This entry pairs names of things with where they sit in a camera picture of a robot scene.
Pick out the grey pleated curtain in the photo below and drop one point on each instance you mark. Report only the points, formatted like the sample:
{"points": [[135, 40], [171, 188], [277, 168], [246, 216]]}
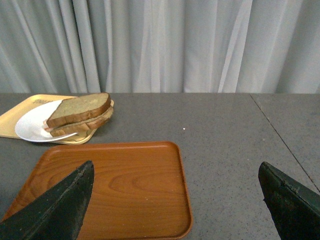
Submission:
{"points": [[160, 46]]}

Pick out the yellow bear tray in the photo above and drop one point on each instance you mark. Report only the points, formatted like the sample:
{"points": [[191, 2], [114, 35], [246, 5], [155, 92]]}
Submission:
{"points": [[9, 119]]}

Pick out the fried egg toy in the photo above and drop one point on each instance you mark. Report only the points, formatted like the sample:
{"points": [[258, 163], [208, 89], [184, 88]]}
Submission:
{"points": [[46, 127]]}

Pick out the brown wooden tray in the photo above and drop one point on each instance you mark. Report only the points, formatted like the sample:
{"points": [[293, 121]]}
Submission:
{"points": [[139, 190]]}

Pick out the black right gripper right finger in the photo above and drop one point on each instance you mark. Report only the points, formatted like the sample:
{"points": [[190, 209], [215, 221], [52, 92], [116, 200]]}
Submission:
{"points": [[294, 208]]}

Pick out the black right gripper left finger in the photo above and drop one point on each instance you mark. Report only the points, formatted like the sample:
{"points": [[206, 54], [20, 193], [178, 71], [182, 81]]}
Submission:
{"points": [[58, 213]]}

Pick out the bread slice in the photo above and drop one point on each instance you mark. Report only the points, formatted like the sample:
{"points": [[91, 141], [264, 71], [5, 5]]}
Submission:
{"points": [[78, 109], [83, 126]]}

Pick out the white round plate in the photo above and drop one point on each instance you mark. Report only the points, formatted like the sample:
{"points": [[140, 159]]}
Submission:
{"points": [[31, 127]]}

